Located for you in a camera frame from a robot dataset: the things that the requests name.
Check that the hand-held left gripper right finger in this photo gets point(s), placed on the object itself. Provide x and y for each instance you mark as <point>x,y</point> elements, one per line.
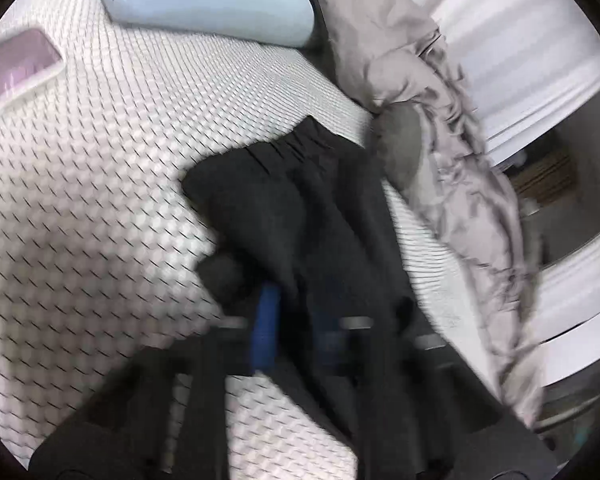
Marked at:
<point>331,347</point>

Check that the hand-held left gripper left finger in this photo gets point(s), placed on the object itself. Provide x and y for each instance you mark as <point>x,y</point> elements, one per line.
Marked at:
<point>266,327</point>

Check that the black pants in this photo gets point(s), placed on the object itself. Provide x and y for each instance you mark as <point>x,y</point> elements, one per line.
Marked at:
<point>290,210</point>

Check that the grey duvet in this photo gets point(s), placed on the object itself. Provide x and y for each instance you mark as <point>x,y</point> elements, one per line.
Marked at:
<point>380,50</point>

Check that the light blue pillow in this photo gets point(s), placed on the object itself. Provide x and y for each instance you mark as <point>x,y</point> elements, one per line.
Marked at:
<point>205,0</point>

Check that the white cabinet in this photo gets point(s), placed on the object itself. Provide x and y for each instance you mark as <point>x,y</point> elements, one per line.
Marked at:
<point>530,35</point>

